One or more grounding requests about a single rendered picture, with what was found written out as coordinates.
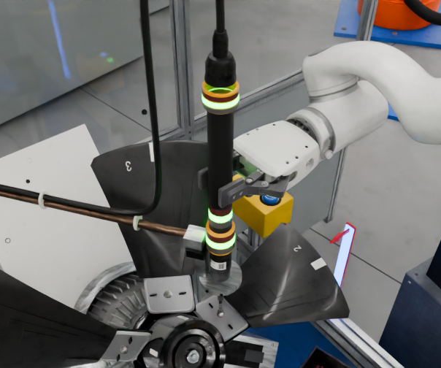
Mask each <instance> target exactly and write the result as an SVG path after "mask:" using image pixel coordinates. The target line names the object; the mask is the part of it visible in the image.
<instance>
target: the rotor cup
mask: <svg viewBox="0 0 441 368"><path fill-rule="evenodd" d="M180 315H181V316H184V317H186V318H188V319H186V320H183V319H182V318H178V316H180ZM129 329H135V330H146V331H153V333H152V334H151V338H150V339H149V341H148V342H147V344H146V345H145V347H144V348H143V349H142V350H141V352H140V353H139V355H138V356H137V357H136V358H135V359H134V360H133V361H128V363H129V366H130V367H131V368H224V365H225V361H226V345H225V342H224V339H223V337H222V335H221V333H220V332H219V331H218V329H217V328H216V327H215V326H214V325H213V324H211V323H210V322H209V321H206V320H204V319H201V318H197V317H195V316H193V314H192V313H191V312H189V313H159V314H152V313H149V311H148V309H147V307H146V308H145V309H144V310H142V311H141V312H140V313H139V314H138V315H137V316H136V318H135V319H134V320H133V322H132V323H131V325H130V327H129ZM150 349H153V350H154V351H156V352H158V355H157V357H156V356H154V355H153V354H151V353H150ZM192 350H196V351H197V352H198V353H199V360H198V361H197V362H196V363H195V364H191V363H189V362H188V359H187V357H188V354H189V352H191V351H192Z"/></svg>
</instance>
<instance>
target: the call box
mask: <svg viewBox="0 0 441 368"><path fill-rule="evenodd" d="M241 177H242V176H241V175H239V174H237V175H235V176H233V181H234V180H236V179H237V178H241ZM293 201H294V198H293V197H292V196H291V195H290V194H289V193H287V192H285V194H284V197H283V198H281V199H279V198H278V201H277V202H276V203H274V204H268V203H266V202H265V201H264V200H263V196H258V195H253V196H252V197H246V196H243V197H242V198H240V199H238V200H236V201H235V202H233V203H232V212H233V213H234V214H236V215H237V216H238V217H239V218H240V219H242V220H243V221H244V222H245V223H246V224H247V225H249V227H251V228H252V230H254V231H255V232H256V233H257V234H258V235H260V236H261V237H262V238H265V237H267V236H268V235H270V234H271V233H272V232H273V231H274V230H275V229H276V228H277V226H278V225H279V224H280V223H289V222H290V221H291V213H292V207H293Z"/></svg>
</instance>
